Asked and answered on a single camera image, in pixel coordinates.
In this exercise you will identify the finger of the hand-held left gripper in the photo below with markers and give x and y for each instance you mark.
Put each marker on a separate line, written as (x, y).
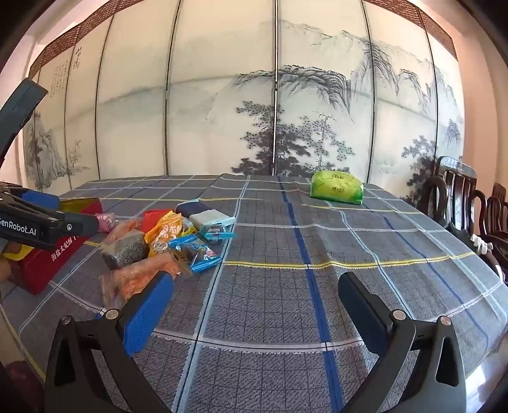
(75, 229)
(39, 200)

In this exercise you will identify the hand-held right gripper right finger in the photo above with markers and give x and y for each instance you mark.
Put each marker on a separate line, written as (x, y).
(361, 313)

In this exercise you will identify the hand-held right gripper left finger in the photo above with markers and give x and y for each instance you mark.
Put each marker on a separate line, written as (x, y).
(147, 313)

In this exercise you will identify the pink candy packet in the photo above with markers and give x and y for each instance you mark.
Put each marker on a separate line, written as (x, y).
(105, 222)

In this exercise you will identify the red tin box gold inside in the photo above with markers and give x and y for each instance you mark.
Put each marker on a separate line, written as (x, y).
(43, 270)

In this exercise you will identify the dark seed bar packet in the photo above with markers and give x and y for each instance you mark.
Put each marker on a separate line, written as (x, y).
(125, 250)

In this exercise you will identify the red snack packet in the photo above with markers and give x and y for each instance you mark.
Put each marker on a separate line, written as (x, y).
(153, 218)

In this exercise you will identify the blue twist candy round label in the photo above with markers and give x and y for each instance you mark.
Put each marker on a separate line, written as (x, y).
(198, 254)

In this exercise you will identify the blue packet dark cake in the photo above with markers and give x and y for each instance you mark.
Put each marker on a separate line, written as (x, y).
(216, 236)

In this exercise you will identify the navy and grey snack packet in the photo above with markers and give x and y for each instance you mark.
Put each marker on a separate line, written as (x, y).
(210, 218)

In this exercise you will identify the blue plaid tablecloth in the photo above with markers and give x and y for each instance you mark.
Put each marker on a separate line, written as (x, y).
(278, 238)

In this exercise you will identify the green tissue pack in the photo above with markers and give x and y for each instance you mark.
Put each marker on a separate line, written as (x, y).
(335, 188)

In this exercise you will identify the white plastic piece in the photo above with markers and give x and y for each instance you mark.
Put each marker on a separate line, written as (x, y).
(481, 244)

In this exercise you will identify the dark carved wooden chair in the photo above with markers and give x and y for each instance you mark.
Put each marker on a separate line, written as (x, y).
(448, 186)
(496, 206)

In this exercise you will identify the painted landscape folding screen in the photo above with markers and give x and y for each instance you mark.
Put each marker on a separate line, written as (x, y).
(198, 99)

